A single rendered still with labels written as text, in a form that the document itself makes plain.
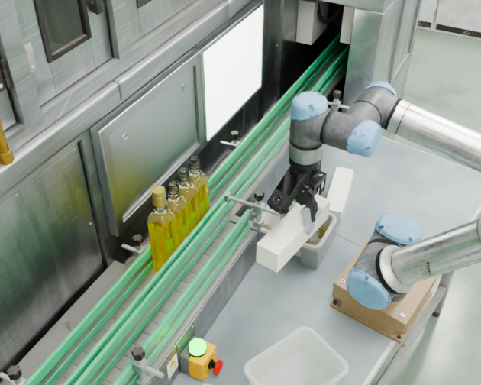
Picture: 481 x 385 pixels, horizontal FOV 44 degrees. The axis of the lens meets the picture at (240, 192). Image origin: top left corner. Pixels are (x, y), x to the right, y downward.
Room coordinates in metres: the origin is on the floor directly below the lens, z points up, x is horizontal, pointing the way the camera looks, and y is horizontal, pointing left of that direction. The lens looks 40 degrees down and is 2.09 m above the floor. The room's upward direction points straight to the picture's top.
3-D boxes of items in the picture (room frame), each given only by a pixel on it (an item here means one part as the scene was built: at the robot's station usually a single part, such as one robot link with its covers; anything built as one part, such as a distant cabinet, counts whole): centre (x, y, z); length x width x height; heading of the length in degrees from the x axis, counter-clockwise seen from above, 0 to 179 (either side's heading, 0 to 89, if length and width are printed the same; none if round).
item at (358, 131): (1.06, -0.24, 1.39); 0.11 x 0.11 x 0.08; 59
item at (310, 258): (1.38, -0.15, 0.79); 0.27 x 0.17 x 0.08; 63
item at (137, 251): (1.13, 0.29, 0.94); 0.07 x 0.04 x 0.13; 63
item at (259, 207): (1.31, -0.03, 0.95); 0.17 x 0.03 x 0.12; 63
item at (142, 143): (1.56, 0.14, 1.15); 0.90 x 0.03 x 0.34; 153
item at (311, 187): (1.10, -0.15, 1.23); 0.09 x 0.08 x 0.12; 143
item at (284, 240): (1.07, -0.13, 1.08); 0.24 x 0.06 x 0.06; 143
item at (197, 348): (0.90, 0.11, 0.84); 0.04 x 0.04 x 0.03
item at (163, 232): (1.13, 0.20, 0.99); 0.06 x 0.06 x 0.21; 62
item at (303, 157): (1.09, -0.14, 1.31); 0.08 x 0.08 x 0.05
